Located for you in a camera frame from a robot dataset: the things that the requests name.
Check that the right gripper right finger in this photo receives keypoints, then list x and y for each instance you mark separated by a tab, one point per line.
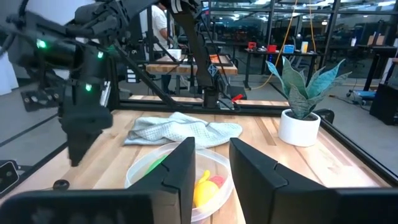
261	186

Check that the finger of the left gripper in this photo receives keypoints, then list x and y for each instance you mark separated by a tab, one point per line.
75	146
89	140

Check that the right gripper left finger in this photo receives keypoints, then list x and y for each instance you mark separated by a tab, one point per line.
180	177

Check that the green toy cucumber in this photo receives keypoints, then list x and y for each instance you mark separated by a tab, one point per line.
155	165

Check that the yellow toy lemon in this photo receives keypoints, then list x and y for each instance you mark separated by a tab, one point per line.
205	193

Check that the pink toy ball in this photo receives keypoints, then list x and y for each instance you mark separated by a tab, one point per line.
218	181

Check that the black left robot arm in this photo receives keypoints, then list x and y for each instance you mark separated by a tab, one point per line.
46	43

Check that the clear plastic tupperware container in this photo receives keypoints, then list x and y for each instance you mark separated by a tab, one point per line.
214	161

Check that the small dark ball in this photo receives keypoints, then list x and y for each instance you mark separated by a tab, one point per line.
60	184

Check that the grey waffle cloth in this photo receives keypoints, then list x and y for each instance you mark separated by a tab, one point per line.
174	130

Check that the white round plant pot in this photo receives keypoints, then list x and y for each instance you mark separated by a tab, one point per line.
298	132

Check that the wooden background table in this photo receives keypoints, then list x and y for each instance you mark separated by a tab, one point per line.
174	69

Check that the green artificial snake plant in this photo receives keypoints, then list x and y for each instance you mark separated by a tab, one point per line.
298	90

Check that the white background pot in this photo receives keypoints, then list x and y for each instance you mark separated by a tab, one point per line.
175	53

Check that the person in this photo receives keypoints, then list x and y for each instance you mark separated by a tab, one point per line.
160	25

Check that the orange flat object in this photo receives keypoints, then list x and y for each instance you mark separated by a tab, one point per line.
219	59

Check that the black background desk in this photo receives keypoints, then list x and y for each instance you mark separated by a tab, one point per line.
280	53

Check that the blue floor dolly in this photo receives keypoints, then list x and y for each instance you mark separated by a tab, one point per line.
363	94

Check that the red box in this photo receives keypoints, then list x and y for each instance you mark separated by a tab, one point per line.
252	45
272	48

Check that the blue box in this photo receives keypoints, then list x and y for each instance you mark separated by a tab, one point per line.
288	49

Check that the white and yellow box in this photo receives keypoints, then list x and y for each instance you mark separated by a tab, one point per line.
304	47

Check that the black cabinet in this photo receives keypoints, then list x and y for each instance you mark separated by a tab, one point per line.
384	104

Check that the black camera box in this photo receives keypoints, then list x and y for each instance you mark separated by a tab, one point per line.
7	175

